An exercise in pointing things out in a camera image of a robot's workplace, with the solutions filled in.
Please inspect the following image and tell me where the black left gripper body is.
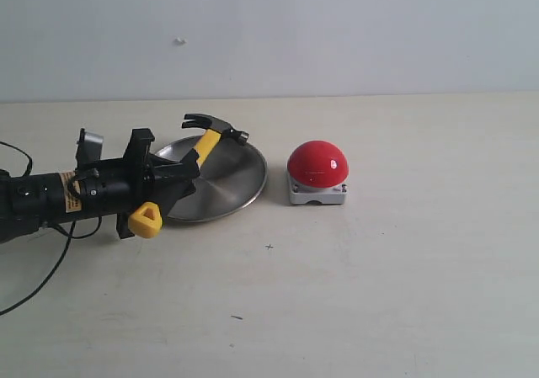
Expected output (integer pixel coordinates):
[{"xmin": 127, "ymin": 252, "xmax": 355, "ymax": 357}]
[{"xmin": 77, "ymin": 128, "xmax": 155, "ymax": 239}]

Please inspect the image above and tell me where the yellow black claw hammer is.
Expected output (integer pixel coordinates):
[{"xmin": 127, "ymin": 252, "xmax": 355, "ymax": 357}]
[{"xmin": 127, "ymin": 114, "xmax": 249, "ymax": 238}]

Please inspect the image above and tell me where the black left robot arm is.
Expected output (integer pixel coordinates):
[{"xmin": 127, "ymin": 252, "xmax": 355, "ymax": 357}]
[{"xmin": 1, "ymin": 128, "xmax": 200, "ymax": 242}]

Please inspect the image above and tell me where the red dome push button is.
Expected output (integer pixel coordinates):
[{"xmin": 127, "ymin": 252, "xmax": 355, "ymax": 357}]
[{"xmin": 286, "ymin": 140, "xmax": 349, "ymax": 205}]

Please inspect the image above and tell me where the round steel plate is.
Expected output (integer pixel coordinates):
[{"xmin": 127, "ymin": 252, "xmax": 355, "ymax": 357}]
[{"xmin": 168, "ymin": 139, "xmax": 268, "ymax": 223}]

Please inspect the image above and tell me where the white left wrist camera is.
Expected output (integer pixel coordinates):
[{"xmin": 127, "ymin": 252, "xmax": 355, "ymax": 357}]
[{"xmin": 75, "ymin": 128, "xmax": 104, "ymax": 169}]

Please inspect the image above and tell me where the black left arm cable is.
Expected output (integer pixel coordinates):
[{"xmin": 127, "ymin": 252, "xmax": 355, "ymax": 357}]
[{"xmin": 0, "ymin": 141, "xmax": 102, "ymax": 316}]

